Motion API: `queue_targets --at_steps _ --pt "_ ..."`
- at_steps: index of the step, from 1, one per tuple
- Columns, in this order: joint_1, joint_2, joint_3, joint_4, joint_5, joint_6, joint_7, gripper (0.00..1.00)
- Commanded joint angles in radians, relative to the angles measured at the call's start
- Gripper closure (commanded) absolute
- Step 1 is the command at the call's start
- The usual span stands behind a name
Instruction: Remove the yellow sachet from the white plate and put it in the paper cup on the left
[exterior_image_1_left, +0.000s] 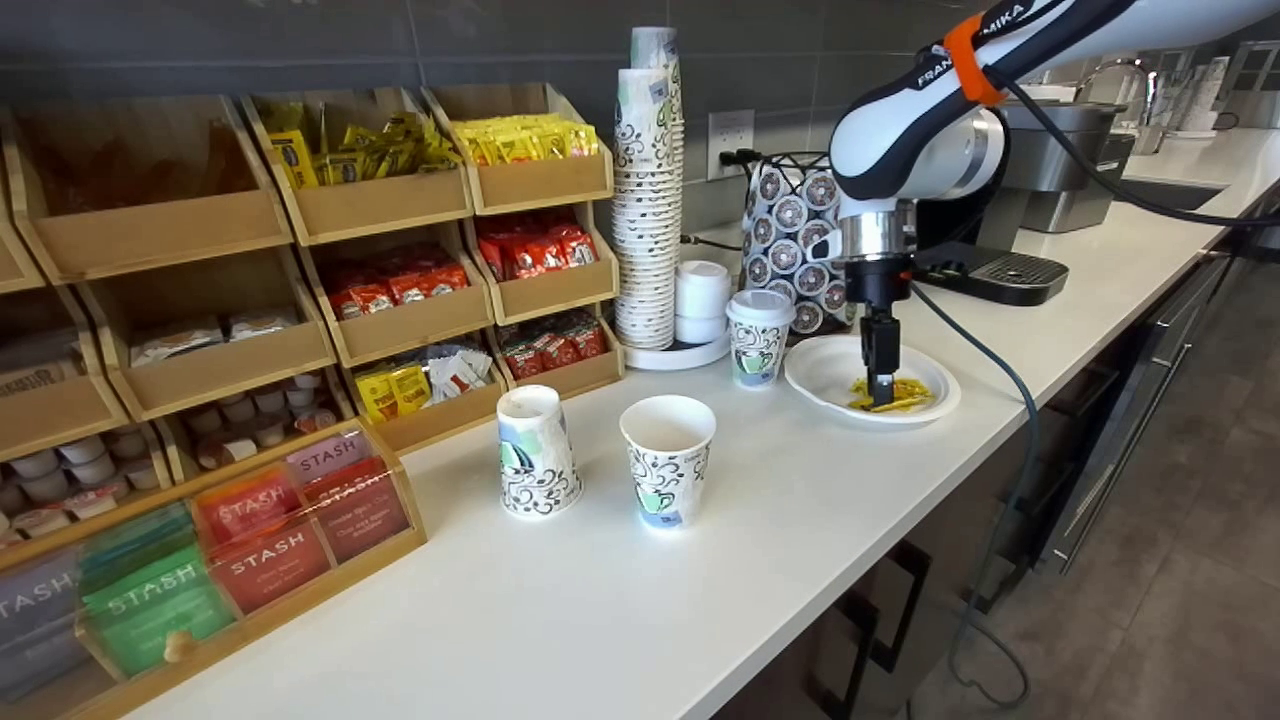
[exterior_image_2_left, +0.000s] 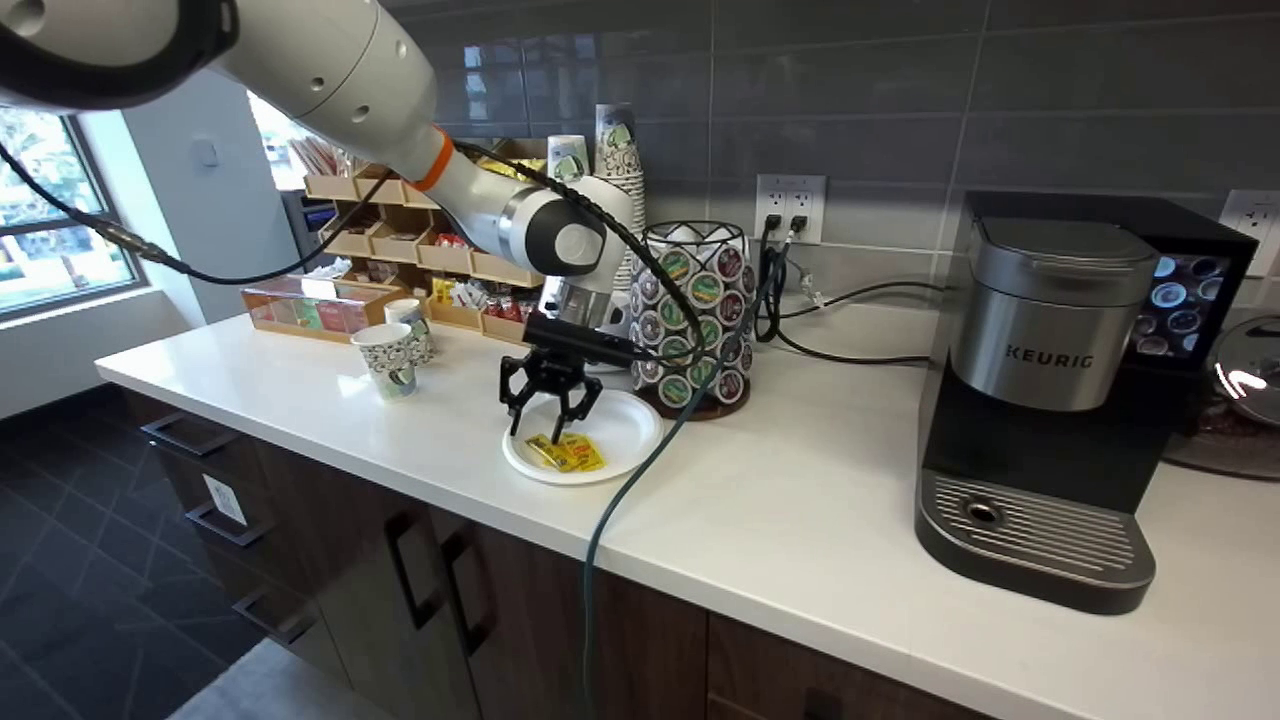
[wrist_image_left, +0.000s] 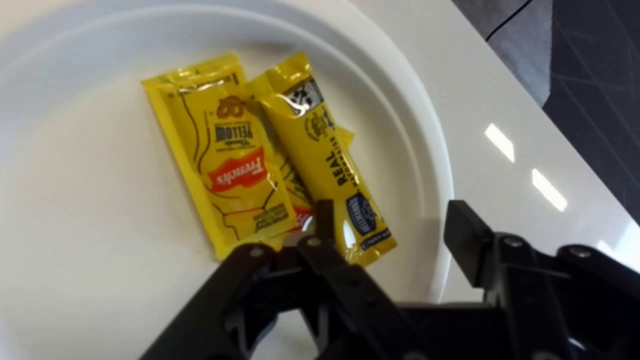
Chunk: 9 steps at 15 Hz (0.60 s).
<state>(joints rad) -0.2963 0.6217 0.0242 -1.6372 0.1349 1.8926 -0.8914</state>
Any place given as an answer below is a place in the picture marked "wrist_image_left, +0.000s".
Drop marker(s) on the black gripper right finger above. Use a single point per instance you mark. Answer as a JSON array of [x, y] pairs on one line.
[[552, 300]]

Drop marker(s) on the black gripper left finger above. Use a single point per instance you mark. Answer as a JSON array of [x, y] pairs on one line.
[[292, 300]]

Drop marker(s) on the narrow yellow sachet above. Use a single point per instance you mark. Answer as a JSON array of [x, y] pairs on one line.
[[321, 153]]

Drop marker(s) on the yellow mustard sachet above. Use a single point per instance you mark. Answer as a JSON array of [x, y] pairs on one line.
[[227, 173], [297, 191]]

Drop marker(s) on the white paper plate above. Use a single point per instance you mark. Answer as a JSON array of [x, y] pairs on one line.
[[80, 232]]

